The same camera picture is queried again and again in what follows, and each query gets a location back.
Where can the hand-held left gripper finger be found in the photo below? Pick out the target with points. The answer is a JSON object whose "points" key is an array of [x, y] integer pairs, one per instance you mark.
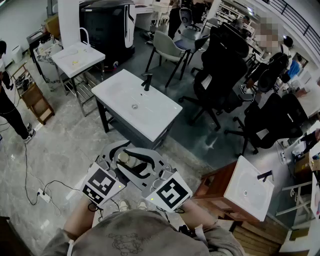
{"points": [[118, 168], [107, 148]]}

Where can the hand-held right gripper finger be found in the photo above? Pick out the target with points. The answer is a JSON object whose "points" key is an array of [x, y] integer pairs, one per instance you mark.
{"points": [[140, 178], [152, 157]]}

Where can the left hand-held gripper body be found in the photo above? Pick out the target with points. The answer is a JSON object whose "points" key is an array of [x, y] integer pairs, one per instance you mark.
{"points": [[98, 183]]}

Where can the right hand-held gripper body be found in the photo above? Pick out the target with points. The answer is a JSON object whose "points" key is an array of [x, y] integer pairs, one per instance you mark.
{"points": [[172, 192]]}

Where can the pale bottle with gold cap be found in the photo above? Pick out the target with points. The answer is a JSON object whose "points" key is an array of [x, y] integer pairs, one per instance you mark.
{"points": [[124, 157]]}

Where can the person's left forearm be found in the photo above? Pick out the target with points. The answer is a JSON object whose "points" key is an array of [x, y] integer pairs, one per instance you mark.
{"points": [[80, 217]]}

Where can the person's right forearm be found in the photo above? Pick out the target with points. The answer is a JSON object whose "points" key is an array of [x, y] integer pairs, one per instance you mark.
{"points": [[197, 215]]}

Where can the dark grey sink cabinet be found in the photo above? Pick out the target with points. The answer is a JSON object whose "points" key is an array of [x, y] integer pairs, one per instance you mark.
{"points": [[130, 127]]}

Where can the silver sink drain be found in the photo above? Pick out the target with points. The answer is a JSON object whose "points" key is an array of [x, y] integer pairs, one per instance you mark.
{"points": [[135, 106]]}

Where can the white sink counter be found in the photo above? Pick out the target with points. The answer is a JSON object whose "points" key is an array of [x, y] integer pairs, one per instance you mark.
{"points": [[125, 93]]}

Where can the metal sink stand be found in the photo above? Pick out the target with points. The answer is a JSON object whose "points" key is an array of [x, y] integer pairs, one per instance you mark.
{"points": [[83, 92]]}

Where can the white sink on wooden cabinet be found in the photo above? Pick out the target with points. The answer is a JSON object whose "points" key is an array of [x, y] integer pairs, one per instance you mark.
{"points": [[247, 190]]}

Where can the black faucet on dark cabinet sink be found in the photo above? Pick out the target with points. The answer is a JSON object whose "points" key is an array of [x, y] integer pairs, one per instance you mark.
{"points": [[147, 82]]}

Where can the black faucet on wooden cabinet sink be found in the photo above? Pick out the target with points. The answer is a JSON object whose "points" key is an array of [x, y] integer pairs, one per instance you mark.
{"points": [[265, 175]]}

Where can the white sink on metal stand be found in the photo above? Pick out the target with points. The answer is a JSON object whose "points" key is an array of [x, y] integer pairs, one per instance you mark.
{"points": [[72, 53]]}

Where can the marble pattern counter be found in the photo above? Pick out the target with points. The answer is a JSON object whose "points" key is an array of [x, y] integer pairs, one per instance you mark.
{"points": [[46, 65]]}

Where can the person's right shoe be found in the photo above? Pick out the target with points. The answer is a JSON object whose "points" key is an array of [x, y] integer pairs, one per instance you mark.
{"points": [[142, 204]]}

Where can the person's shoe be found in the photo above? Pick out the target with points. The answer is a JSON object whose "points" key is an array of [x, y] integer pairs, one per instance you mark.
{"points": [[123, 205], [142, 204]]}

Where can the person's left shoe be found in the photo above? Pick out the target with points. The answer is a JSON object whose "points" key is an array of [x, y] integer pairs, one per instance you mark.
{"points": [[123, 205]]}

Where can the brown wooden cabinet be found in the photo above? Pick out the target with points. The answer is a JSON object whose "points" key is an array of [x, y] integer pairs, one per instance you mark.
{"points": [[215, 190]]}

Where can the person's grey sweatshirt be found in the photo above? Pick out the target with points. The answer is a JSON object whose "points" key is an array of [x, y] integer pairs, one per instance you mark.
{"points": [[140, 235]]}

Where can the white power strip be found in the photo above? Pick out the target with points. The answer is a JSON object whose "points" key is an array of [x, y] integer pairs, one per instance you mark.
{"points": [[44, 195]]}

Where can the wooden step shelf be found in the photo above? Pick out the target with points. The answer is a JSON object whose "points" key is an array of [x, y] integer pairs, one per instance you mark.
{"points": [[36, 100]]}

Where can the stack of wooden boards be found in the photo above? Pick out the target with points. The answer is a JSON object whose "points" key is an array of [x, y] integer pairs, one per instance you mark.
{"points": [[260, 237]]}

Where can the grey dining chair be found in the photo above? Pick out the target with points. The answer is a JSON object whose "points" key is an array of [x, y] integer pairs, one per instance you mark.
{"points": [[166, 47]]}

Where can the tall black office chair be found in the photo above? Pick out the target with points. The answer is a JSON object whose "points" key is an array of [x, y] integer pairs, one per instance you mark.
{"points": [[222, 67]]}

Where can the white curved faucet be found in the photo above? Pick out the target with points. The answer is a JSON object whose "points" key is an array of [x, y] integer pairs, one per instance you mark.
{"points": [[86, 35]]}

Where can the large black and white machine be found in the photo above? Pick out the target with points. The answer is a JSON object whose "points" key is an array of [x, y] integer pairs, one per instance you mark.
{"points": [[107, 27]]}

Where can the black office chair with label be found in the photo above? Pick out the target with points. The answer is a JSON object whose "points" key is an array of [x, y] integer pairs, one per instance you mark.
{"points": [[272, 122]]}

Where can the white folding table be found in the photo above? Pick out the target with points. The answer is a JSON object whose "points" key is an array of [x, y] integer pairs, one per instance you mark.
{"points": [[302, 197]]}

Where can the white waste bin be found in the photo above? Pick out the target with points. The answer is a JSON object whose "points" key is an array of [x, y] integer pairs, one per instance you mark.
{"points": [[17, 53]]}

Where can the brown cardboard box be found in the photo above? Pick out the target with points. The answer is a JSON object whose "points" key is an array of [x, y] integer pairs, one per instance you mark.
{"points": [[303, 162]]}

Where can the grey mesh office chair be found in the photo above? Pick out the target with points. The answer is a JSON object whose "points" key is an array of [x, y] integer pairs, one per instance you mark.
{"points": [[188, 17]]}

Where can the black metal railing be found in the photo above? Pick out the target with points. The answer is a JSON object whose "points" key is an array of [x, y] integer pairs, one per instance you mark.
{"points": [[297, 20]]}

